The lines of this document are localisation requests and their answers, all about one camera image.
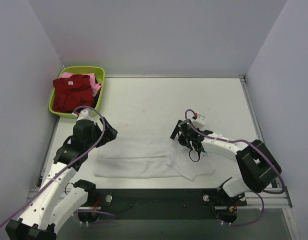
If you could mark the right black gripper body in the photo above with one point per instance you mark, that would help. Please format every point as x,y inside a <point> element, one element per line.
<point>181,136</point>

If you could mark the white t shirt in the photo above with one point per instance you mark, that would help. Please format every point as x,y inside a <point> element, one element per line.
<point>147,158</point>

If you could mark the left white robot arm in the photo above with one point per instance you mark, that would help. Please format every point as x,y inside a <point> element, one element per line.
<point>44,215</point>

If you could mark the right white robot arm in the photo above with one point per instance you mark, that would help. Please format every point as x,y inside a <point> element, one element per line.
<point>258,168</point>

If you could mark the black t shirt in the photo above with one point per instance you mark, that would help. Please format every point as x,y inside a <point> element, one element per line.
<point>87,98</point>

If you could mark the red t shirt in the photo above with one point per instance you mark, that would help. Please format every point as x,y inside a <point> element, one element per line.
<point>67,92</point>

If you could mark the pink t shirt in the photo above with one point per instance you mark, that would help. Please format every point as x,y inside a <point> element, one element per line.
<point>95,86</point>

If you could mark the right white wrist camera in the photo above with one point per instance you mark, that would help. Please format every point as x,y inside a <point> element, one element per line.
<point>198,121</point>

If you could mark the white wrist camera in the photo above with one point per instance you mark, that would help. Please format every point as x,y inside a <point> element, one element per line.
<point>198,121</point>
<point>85,114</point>

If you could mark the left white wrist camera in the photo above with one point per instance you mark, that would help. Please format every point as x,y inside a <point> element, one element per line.
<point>85,114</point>

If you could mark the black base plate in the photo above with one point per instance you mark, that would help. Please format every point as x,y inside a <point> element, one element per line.
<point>158,204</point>

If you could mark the aluminium front rail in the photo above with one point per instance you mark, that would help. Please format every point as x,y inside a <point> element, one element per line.
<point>271,201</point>

